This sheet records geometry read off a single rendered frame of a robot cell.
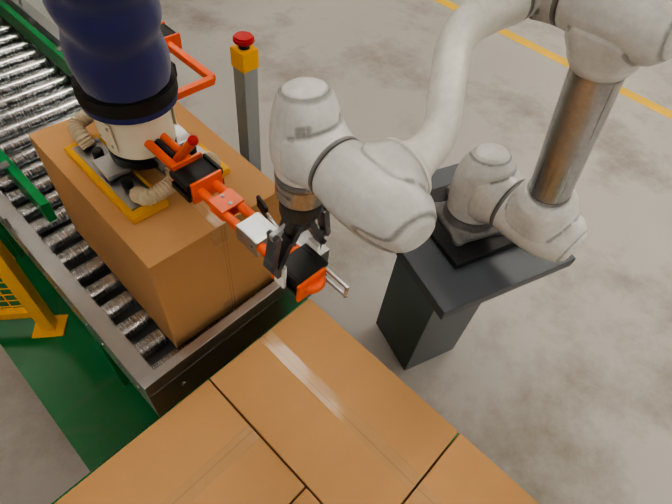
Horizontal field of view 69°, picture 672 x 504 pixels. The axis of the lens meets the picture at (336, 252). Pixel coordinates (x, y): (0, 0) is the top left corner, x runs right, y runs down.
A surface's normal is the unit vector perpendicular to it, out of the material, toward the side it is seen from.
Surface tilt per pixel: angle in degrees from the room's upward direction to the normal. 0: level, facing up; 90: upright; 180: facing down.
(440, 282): 0
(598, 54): 108
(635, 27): 81
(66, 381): 0
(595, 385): 0
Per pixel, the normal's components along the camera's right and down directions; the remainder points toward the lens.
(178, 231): 0.09, -0.61
